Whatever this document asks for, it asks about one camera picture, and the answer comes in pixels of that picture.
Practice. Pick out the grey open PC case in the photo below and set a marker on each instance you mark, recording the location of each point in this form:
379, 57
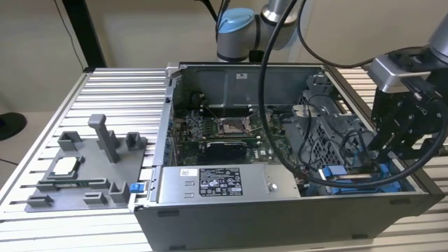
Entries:
245, 225

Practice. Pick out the green RAM stick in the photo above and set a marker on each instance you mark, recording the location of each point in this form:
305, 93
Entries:
81, 183

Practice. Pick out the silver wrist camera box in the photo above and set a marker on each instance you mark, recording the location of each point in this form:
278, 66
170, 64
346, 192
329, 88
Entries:
389, 76

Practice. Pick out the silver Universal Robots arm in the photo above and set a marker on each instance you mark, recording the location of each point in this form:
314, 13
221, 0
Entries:
238, 39

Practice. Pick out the green motherboard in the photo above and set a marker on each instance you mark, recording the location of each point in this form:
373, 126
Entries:
270, 147

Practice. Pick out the silver power supply unit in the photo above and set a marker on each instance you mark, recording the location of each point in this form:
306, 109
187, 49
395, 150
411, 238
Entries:
175, 189

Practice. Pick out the CPU socket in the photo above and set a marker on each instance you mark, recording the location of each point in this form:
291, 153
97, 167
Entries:
233, 126

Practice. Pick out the black round stand foot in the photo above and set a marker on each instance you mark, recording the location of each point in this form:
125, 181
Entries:
11, 126

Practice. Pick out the grey parts rack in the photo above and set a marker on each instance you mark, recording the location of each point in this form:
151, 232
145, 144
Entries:
91, 157

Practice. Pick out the black case fan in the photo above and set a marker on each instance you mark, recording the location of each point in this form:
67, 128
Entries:
197, 98

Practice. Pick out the silver CPU chip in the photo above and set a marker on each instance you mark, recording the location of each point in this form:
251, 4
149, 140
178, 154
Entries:
67, 166

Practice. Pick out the black RAM slot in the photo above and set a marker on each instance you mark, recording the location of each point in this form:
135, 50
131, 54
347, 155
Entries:
230, 136

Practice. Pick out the metal disk bay cage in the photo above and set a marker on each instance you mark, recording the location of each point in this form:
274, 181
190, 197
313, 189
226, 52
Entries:
326, 126

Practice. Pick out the black upright frame post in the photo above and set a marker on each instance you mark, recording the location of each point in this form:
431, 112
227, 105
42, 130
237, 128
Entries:
85, 34

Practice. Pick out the black graphics card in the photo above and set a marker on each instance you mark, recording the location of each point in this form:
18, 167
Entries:
226, 151

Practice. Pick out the blue case latch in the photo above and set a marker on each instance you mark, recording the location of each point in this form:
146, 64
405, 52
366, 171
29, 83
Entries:
137, 187

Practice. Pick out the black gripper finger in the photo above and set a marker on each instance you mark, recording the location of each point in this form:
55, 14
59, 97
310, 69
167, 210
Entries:
406, 149
383, 110

